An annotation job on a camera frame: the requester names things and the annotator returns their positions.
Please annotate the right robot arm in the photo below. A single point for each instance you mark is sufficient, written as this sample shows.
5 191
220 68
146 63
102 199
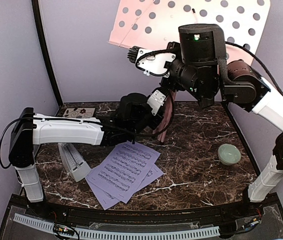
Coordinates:
201 68

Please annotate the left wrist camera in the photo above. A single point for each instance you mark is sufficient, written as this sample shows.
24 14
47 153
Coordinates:
156 99

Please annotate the floral square plate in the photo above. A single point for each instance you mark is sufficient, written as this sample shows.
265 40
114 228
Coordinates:
79 112

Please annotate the white slotted cable duct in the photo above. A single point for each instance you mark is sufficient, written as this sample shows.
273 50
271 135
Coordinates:
99 231

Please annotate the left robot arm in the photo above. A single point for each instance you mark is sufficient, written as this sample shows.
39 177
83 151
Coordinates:
56 135

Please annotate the pink music stand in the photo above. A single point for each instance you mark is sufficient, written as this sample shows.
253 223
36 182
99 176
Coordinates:
153 25

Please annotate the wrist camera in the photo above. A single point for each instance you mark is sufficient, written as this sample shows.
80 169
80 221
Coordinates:
152 63
156 99

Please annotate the green ceramic bowl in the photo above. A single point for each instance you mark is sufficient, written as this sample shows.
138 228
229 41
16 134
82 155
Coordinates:
228 154

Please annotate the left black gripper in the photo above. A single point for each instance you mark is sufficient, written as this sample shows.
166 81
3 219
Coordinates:
155 124

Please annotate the black front rail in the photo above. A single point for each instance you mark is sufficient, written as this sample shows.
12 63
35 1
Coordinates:
153 211

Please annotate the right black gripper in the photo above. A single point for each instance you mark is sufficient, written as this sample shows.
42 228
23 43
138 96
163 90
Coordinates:
163 82

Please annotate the white metronome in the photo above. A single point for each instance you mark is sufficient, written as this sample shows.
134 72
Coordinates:
74 163

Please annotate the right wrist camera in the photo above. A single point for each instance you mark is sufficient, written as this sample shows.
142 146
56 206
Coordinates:
152 63

